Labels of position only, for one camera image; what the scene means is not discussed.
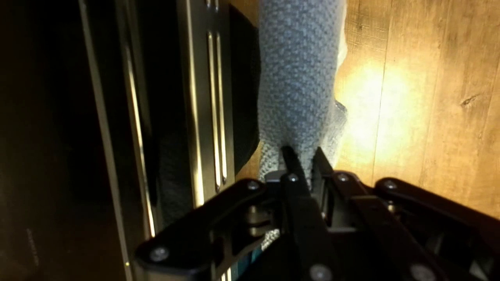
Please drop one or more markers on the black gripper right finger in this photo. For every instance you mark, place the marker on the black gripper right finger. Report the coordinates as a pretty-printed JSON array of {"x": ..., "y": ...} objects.
[{"x": 404, "y": 232}]

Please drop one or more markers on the black glass-top stove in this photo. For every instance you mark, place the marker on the black glass-top stove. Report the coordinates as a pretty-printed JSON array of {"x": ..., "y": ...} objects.
[{"x": 115, "y": 120}]

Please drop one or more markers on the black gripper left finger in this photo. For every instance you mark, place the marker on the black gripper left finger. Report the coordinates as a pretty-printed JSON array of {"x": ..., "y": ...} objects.
[{"x": 278, "y": 221}]

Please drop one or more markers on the light blue towel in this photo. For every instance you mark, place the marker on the light blue towel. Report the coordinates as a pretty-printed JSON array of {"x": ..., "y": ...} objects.
[{"x": 300, "y": 51}]

